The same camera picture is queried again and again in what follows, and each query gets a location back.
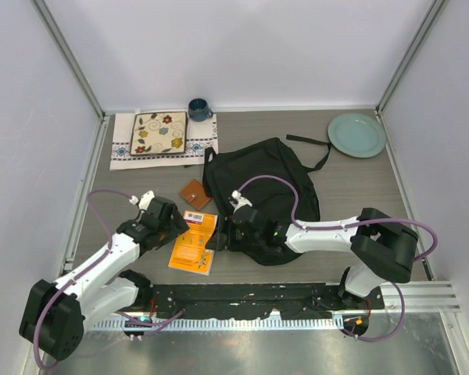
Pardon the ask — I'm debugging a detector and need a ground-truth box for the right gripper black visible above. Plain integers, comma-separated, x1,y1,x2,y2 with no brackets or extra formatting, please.
206,213,263,252

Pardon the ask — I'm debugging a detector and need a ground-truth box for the orange paperback book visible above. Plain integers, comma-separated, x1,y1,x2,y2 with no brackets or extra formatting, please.
168,210,217,276

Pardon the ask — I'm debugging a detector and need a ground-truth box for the black student backpack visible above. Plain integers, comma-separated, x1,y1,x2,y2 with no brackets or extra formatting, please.
202,137,328,266

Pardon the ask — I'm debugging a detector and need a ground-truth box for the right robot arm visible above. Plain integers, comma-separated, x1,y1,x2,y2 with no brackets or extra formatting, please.
206,205,418,309

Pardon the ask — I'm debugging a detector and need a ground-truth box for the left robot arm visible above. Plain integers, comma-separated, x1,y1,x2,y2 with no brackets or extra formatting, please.
19,191,188,361

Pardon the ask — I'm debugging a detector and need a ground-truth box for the brown leather wallet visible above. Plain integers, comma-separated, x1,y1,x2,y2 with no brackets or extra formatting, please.
179,179,211,211

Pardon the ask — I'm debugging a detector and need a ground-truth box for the floral square trivet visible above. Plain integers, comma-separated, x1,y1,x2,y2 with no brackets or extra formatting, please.
130,112,188,156

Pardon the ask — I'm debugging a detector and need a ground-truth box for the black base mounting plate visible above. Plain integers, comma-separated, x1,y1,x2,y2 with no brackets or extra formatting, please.
150,283,385,320

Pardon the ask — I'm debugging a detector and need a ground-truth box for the white embroidered cloth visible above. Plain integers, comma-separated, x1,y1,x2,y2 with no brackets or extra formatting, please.
110,112,219,171

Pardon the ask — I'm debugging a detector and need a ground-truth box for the dark blue mug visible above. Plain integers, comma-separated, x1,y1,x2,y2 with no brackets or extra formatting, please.
188,98,213,122

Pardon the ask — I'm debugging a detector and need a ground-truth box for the light teal plate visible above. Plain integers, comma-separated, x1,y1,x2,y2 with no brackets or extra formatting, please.
328,113,387,159

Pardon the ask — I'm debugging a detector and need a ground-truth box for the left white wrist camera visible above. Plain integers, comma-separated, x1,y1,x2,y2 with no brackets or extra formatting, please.
129,190,155,211

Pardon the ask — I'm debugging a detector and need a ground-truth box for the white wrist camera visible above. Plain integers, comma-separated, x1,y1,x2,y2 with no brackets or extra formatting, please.
129,190,155,211
228,190,252,212

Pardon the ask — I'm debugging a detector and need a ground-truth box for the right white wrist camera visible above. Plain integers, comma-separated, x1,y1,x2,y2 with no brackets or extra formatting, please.
228,190,252,212

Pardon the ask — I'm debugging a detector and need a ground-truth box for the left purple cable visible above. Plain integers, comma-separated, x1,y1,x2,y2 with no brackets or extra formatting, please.
33,189,187,371

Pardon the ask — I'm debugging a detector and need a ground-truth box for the white slotted cable duct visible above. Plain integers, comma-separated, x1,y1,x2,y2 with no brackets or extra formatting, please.
91,313,344,334

